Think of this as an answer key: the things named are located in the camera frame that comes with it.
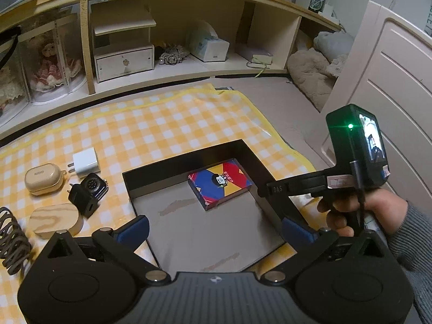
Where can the wooden headboard shelf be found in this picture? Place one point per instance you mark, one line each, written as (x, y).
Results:
(202, 0)

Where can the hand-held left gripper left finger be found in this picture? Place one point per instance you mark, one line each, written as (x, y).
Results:
(133, 231)

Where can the flat white box green ribbon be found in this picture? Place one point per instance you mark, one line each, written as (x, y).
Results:
(261, 59)

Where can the black shallow tray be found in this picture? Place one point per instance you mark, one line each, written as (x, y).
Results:
(189, 236)

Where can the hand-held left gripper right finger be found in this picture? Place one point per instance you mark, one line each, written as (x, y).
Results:
(297, 231)

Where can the beige plush blanket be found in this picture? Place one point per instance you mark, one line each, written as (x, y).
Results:
(310, 74)

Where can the colourful card box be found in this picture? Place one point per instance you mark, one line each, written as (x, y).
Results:
(216, 185)

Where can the grey quilted mattress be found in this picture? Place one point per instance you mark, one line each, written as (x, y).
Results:
(290, 108)

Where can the grey pillow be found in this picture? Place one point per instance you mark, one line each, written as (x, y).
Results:
(332, 42)

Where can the doll in clear case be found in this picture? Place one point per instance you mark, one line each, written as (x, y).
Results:
(8, 84)
(50, 64)

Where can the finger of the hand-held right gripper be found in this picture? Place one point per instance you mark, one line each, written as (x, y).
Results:
(297, 185)

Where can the person's right hand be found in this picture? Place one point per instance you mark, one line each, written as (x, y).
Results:
(384, 209)

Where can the small white drawer unit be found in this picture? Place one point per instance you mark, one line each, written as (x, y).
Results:
(121, 64)

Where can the white tissue box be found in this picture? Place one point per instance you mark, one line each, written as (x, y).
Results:
(209, 47)

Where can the beaded hair scrunchie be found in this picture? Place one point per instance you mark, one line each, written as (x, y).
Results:
(173, 54)

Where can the beige earbuds case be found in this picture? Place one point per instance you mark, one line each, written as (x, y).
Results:
(42, 180)

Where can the person's right forearm grey sleeve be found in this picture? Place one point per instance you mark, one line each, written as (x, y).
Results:
(415, 249)

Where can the white panelled board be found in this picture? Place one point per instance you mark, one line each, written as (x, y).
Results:
(398, 74)

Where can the oval wooden box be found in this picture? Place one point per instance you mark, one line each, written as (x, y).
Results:
(54, 219)

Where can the yellow white checkered mat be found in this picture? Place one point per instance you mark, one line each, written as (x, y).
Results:
(168, 118)

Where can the black plug adapter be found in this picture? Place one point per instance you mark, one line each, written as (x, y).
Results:
(79, 198)

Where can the white wall charger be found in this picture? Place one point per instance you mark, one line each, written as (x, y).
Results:
(84, 162)

